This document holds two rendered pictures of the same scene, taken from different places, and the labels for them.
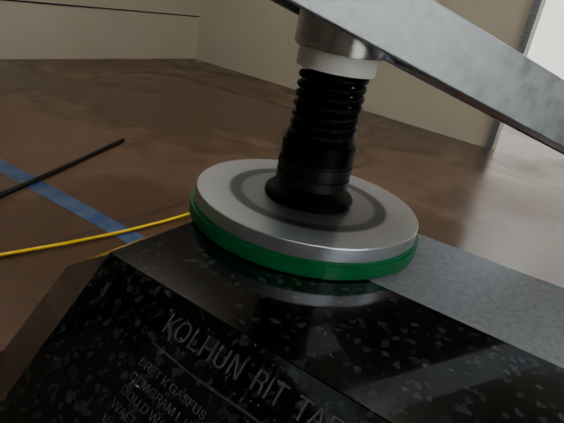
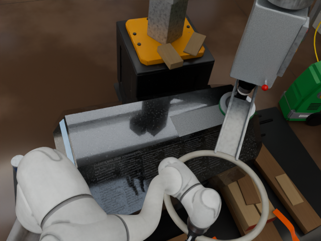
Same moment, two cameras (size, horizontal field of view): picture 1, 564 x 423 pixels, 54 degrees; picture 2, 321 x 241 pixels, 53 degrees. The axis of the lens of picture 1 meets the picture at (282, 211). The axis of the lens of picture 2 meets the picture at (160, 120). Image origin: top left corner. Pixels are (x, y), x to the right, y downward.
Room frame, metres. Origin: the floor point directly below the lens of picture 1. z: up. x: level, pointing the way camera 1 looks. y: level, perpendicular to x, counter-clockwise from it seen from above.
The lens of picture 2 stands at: (0.85, -1.35, 2.28)
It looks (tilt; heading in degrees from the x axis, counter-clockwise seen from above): 52 degrees down; 124
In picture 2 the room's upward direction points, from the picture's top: 9 degrees clockwise
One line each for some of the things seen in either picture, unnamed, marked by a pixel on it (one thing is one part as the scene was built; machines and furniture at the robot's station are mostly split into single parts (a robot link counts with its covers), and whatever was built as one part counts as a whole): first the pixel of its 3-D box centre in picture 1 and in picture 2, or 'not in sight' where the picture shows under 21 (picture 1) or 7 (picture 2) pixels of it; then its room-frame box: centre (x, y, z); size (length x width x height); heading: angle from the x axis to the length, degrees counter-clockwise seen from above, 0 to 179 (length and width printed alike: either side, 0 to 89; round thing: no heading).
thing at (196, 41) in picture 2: not in sight; (194, 43); (-0.06, 0.31, 0.80); 0.20 x 0.10 x 0.05; 106
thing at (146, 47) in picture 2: not in sight; (164, 37); (-0.30, 0.25, 0.76); 0.49 x 0.49 x 0.05; 59
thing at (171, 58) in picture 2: not in sight; (169, 56); (-0.11, 0.08, 0.81); 0.20 x 0.10 x 0.05; 157
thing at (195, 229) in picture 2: not in sight; (199, 220); (0.76, -0.84, 1.10); 0.09 x 0.09 x 0.06
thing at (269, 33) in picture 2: not in sight; (267, 31); (0.47, 0.05, 1.34); 0.36 x 0.22 x 0.45; 111
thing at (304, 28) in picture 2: not in sight; (292, 48); (0.63, -0.05, 1.39); 0.08 x 0.03 x 0.28; 111
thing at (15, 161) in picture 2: not in sight; (20, 165); (-0.58, -0.99, 0.08); 0.10 x 0.10 x 0.13
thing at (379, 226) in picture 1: (306, 202); (237, 105); (0.49, -0.02, 0.87); 0.21 x 0.21 x 0.01
